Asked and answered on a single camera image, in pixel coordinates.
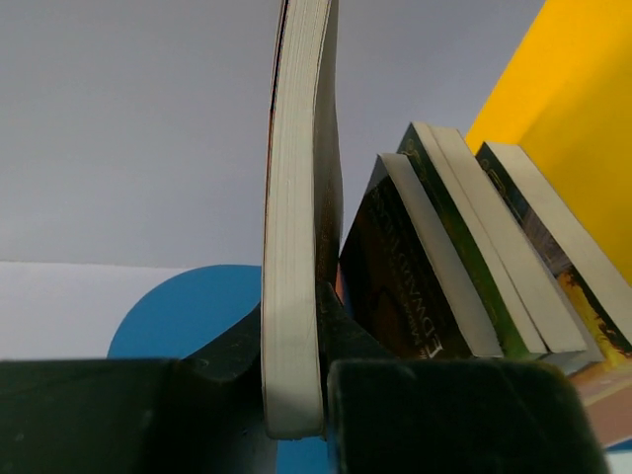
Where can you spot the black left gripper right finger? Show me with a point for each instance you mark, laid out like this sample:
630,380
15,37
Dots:
389,415

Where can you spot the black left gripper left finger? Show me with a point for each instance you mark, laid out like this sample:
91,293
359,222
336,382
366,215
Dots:
199,414

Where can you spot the Edward Tulane orange book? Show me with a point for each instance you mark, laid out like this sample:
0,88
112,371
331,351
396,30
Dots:
404,282

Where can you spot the Animal Farm book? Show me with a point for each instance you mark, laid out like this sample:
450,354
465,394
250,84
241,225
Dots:
531,317

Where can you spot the Three Days to See book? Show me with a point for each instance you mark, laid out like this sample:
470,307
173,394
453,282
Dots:
303,215

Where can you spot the Jane Eyre book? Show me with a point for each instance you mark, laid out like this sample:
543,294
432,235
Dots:
606,394

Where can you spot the Tale of Two Cities book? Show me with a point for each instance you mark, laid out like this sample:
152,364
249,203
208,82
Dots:
600,293

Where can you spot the blue yellow wooden bookshelf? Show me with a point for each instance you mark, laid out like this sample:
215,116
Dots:
565,97

